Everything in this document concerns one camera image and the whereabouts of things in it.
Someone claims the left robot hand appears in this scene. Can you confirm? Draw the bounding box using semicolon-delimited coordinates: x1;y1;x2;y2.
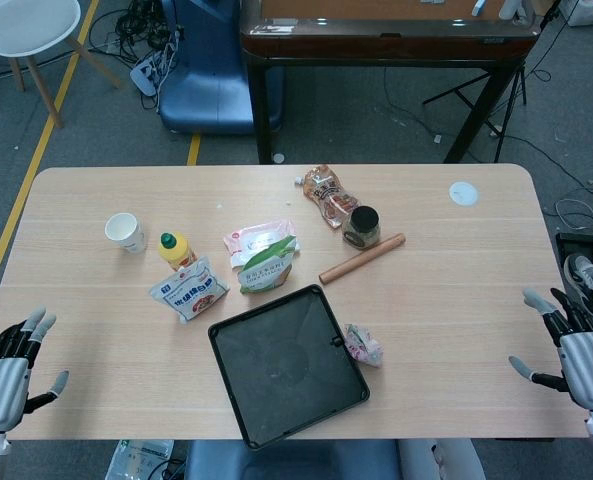
0;305;71;432

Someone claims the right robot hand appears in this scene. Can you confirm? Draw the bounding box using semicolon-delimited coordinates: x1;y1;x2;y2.
507;287;593;412

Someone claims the small pink candy packet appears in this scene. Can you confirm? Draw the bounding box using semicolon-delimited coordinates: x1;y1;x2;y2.
344;323;384;369

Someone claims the black plastic tray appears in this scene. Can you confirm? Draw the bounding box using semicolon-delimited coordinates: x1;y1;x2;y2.
207;283;371;447

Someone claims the grey black sneaker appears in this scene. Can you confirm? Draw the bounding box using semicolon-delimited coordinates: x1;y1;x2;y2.
563;253;593;320

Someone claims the black flat case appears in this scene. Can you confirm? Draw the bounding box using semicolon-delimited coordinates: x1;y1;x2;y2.
555;231;593;282

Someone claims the clear plastic bag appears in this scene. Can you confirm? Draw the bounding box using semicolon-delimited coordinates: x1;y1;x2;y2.
105;438;176;480

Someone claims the white robot torso shell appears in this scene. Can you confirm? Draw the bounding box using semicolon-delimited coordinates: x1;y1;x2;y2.
398;438;486;480

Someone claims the white paper cup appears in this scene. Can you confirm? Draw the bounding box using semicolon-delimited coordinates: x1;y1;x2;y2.
104;212;146;254

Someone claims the white round disc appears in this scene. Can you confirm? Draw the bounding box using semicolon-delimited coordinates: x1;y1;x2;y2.
448;180;480;207

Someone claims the white sugar bag red print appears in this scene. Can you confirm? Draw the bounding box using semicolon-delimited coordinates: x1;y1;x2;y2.
148;256;231;325

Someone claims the yellow bottle with green cap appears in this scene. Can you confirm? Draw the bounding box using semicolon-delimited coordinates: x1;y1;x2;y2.
157;232;198;273

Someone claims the wooden rolling pin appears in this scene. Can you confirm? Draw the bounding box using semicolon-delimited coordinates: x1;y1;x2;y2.
318;232;407;286

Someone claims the glass jar with black lid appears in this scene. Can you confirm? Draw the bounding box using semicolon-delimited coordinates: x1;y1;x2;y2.
342;205;381;250

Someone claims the pink white flat bag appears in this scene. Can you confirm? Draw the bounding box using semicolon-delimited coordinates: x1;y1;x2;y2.
222;218;301;270

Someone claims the green white starch bag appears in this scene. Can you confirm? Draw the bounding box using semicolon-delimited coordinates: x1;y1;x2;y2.
238;235;297;296

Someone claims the blue padded seat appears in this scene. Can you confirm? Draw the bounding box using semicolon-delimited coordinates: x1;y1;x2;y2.
182;438;402;480

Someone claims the black tripod stand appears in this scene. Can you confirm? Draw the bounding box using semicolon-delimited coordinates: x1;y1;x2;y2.
421;0;563;137

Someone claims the brown spouted sauce pouch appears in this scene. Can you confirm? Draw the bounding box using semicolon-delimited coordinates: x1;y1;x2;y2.
294;164;361;230

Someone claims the white power strip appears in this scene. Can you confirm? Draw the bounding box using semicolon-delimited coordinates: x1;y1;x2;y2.
129;29;182;97

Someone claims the white chair with wooden legs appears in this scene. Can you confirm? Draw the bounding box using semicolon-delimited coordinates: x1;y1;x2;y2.
0;0;125;129

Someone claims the blue machine base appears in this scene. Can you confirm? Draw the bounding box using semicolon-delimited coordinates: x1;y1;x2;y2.
156;0;283;135

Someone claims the dark wooden framed table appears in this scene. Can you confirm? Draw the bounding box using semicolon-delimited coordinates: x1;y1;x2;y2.
239;0;541;165

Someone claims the black cable tangle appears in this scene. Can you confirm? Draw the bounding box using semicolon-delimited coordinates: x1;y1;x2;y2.
86;0;180;66

